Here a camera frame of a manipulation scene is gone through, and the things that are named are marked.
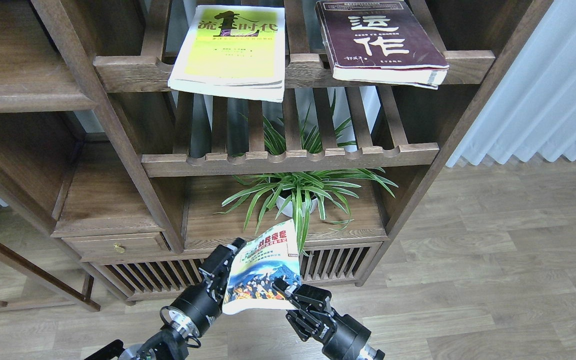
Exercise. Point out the brass drawer knob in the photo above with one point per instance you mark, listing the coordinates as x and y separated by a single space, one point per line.
119 248

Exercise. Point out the dark red book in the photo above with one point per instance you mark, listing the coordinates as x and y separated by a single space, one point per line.
379 42

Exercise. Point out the white curtain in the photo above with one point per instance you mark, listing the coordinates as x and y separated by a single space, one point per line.
532 112

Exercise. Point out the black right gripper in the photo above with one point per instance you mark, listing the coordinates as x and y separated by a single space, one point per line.
342 337

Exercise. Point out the yellow green book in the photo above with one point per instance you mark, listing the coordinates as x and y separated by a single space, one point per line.
235 52

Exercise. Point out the dark wooden bookshelf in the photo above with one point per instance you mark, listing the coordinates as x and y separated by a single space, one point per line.
93 150

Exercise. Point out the small colourful paperback book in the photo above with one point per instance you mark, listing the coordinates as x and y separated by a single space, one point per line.
274 254

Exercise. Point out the green spider plant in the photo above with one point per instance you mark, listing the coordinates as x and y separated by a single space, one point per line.
332 188

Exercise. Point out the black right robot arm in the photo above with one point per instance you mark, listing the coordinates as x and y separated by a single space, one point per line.
373 354

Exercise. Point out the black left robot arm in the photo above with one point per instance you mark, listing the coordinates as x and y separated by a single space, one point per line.
166 344

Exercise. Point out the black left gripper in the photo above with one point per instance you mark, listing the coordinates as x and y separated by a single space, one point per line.
196 309

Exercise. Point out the white plant pot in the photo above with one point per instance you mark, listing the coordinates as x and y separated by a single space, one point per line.
285 205

